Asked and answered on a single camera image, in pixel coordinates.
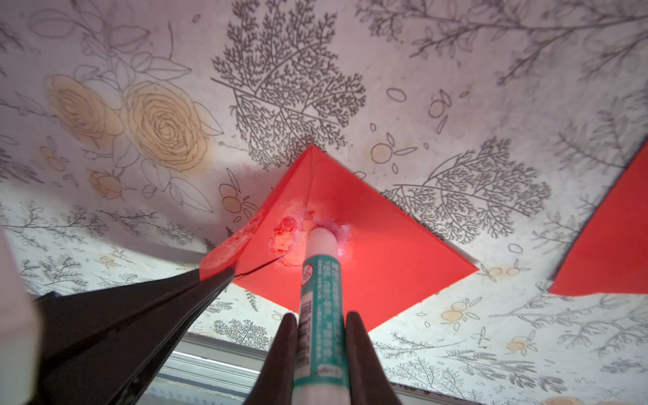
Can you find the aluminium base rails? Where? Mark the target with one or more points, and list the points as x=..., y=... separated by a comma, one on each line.
x=203, y=370

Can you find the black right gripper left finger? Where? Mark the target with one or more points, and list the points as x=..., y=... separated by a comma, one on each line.
x=275, y=381

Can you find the green white glue stick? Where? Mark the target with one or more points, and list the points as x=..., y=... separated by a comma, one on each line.
x=321, y=374

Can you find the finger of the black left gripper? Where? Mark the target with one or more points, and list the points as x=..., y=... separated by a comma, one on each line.
x=107, y=346

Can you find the red envelope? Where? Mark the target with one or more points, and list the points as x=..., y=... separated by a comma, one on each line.
x=610, y=255
x=389, y=261

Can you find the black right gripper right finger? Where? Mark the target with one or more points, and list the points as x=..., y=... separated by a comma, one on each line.
x=367, y=381

